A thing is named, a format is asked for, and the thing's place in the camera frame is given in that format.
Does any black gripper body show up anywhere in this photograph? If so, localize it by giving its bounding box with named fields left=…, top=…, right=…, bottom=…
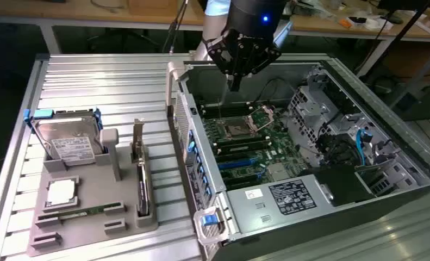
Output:
left=228, top=0, right=287, bottom=47

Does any graphics card with black fan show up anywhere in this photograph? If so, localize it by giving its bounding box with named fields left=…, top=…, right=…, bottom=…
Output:
left=129, top=117, right=153, bottom=220

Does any metal socket cover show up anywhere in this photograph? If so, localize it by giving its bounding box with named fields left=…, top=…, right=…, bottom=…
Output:
left=248, top=105, right=276, bottom=134

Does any CPU socket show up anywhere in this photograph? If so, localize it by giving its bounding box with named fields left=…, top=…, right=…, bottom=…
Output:
left=223, top=105, right=276, bottom=141

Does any installed RAM stick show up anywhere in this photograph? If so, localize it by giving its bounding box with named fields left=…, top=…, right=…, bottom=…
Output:
left=216, top=140, right=268, bottom=153

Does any white cloth bundle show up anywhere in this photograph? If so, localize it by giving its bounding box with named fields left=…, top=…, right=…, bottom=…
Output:
left=359, top=16, right=394, bottom=30

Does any green motherboard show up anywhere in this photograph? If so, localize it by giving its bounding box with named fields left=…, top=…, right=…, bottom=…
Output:
left=199, top=102, right=310, bottom=189

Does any blue expansion slot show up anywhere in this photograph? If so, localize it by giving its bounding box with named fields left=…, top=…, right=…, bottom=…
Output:
left=218, top=158, right=255, bottom=171

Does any silver chipset heatsink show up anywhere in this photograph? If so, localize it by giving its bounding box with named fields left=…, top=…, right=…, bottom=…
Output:
left=267, top=164, right=291, bottom=181

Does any black tripod pole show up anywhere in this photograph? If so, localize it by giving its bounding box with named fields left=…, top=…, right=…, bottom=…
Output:
left=390, top=0, right=430, bottom=59

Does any dark grey equipment box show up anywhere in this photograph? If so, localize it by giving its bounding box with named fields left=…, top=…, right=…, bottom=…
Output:
left=391, top=47, right=430, bottom=122

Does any hard disk in blue carrier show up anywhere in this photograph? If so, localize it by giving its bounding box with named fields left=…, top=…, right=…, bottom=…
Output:
left=23, top=108, right=105, bottom=166

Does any grey vented disk bay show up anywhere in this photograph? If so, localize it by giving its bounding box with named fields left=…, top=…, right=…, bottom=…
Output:
left=355, top=160, right=423, bottom=198

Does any grey power supply unit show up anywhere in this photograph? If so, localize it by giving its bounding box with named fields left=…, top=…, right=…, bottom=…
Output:
left=224, top=173, right=334, bottom=237

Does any silver CPU chip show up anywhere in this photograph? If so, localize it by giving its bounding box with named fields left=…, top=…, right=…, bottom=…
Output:
left=47, top=180, right=79, bottom=206

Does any open black PC case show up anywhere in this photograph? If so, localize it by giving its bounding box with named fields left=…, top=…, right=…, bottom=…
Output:
left=164, top=58, right=430, bottom=261

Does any green RAM stick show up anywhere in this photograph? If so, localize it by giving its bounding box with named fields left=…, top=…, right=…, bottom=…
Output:
left=56, top=205, right=108, bottom=220

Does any grey parts rack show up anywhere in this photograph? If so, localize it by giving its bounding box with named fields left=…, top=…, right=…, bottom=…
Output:
left=25, top=127, right=159, bottom=258

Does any hanging black cable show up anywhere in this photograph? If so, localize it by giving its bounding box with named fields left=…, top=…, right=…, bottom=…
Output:
left=161, top=0, right=188, bottom=54

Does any wooden workbench white frame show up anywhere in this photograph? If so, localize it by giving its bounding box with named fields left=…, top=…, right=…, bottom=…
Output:
left=0, top=0, right=430, bottom=77

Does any black cable bundle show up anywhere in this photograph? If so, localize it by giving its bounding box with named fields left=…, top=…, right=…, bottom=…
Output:
left=314, top=130, right=359, bottom=168

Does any blue wire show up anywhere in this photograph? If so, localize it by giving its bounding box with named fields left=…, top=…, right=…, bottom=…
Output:
left=352, top=127, right=374, bottom=167

